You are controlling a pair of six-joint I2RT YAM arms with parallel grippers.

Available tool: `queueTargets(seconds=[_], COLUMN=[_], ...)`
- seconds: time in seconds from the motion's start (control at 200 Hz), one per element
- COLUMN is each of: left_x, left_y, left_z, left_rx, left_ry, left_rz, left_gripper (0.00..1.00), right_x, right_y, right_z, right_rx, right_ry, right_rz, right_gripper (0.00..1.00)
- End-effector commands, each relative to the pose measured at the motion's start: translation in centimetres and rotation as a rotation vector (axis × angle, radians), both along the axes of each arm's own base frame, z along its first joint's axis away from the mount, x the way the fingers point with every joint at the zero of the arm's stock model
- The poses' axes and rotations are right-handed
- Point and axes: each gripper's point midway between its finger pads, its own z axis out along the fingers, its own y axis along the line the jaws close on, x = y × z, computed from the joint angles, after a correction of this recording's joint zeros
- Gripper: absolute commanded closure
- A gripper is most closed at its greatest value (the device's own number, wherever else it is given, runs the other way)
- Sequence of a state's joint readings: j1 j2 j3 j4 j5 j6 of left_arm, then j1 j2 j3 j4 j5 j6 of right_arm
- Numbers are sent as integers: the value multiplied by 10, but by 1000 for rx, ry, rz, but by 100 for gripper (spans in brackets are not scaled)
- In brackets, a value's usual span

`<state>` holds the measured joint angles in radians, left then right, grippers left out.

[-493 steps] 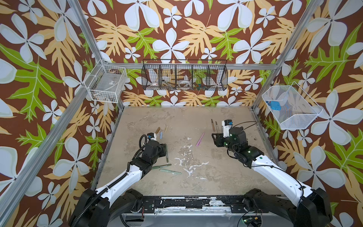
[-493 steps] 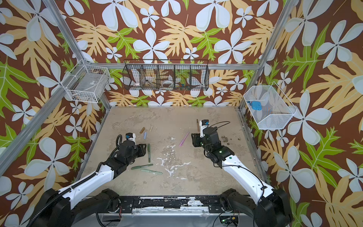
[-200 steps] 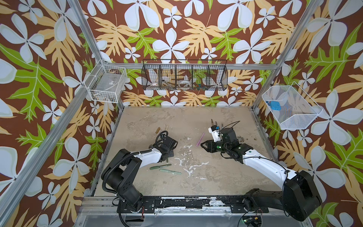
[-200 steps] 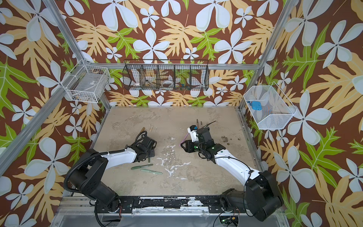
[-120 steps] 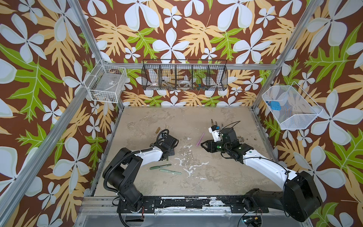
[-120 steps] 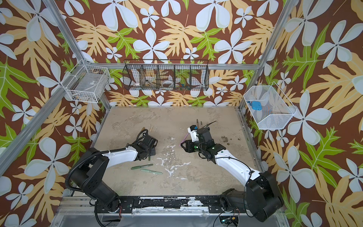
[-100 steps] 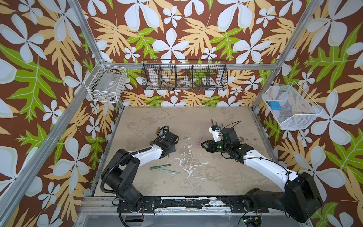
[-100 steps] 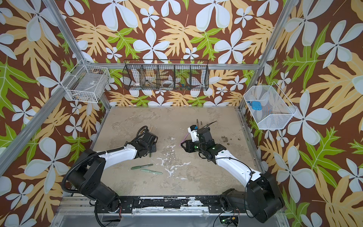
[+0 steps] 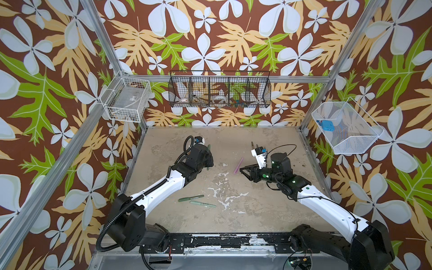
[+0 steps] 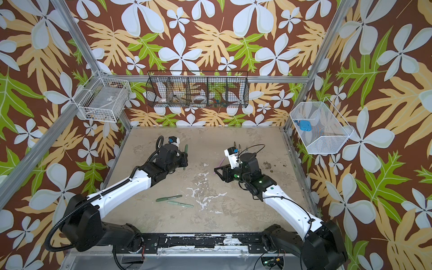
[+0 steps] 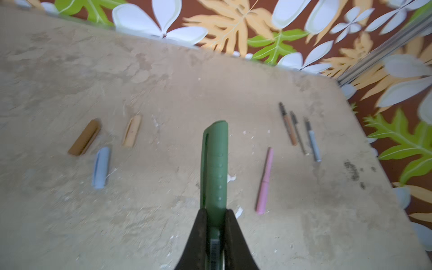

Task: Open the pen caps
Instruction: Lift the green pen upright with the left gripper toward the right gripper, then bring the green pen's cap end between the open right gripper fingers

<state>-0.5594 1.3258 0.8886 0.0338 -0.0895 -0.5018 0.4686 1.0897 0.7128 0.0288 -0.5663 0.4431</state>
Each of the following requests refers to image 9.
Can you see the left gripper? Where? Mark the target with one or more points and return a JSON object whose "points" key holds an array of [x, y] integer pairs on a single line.
{"points": [[205, 157]]}

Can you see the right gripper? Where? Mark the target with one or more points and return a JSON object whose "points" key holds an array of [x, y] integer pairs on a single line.
{"points": [[255, 173]]}

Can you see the pink pen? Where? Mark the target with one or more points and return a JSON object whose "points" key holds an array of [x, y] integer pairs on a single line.
{"points": [[238, 166]]}

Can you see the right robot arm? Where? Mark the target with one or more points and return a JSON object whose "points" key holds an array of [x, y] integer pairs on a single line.
{"points": [[363, 245]]}

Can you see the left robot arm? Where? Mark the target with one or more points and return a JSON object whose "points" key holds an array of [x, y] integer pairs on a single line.
{"points": [[126, 227]]}

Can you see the light green pen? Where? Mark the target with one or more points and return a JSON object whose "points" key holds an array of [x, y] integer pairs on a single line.
{"points": [[203, 204]]}

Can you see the blue object in basket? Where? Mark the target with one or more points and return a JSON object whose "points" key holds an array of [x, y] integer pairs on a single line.
{"points": [[327, 125]]}

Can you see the white mesh basket right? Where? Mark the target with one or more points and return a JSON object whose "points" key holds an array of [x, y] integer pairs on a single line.
{"points": [[355, 129]]}

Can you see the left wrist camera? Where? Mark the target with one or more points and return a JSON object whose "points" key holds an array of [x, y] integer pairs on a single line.
{"points": [[199, 140]]}

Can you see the black wire basket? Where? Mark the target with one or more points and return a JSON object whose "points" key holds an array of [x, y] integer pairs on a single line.
{"points": [[208, 88]]}

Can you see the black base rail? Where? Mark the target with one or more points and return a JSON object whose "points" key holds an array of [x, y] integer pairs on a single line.
{"points": [[274, 242]]}

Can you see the white wire basket left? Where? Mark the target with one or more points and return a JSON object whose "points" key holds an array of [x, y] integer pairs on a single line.
{"points": [[125, 99]]}

